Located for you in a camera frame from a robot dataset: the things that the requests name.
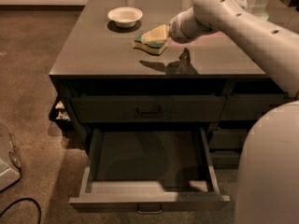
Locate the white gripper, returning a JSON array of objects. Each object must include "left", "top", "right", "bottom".
[{"left": 141, "top": 7, "right": 214, "bottom": 44}]

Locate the green and yellow sponge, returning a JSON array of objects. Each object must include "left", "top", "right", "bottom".
[{"left": 133, "top": 35, "right": 168, "bottom": 56}]

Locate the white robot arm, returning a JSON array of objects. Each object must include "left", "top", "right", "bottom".
[{"left": 142, "top": 0, "right": 299, "bottom": 224}]

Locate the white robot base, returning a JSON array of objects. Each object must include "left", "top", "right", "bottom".
[{"left": 0, "top": 122, "right": 21, "bottom": 191}]

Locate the grey top left drawer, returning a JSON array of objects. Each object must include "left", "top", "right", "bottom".
[{"left": 70, "top": 95, "right": 227, "bottom": 123}]

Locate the grey middle right drawer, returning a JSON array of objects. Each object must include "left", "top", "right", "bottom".
[{"left": 209, "top": 129, "right": 248, "bottom": 149}]

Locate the open grey middle drawer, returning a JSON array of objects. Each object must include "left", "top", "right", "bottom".
[{"left": 69, "top": 128, "right": 230, "bottom": 215}]

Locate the grey bottom right drawer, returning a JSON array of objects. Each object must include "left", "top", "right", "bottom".
[{"left": 210, "top": 151, "right": 240, "bottom": 169}]

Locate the white paper bowl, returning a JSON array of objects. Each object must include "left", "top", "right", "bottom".
[{"left": 107, "top": 7, "right": 143, "bottom": 28}]

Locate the black bin with items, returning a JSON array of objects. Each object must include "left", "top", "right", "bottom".
[{"left": 49, "top": 98, "right": 74, "bottom": 132}]

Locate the black floor cable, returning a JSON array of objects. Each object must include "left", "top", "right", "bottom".
[{"left": 0, "top": 197, "right": 43, "bottom": 224}]

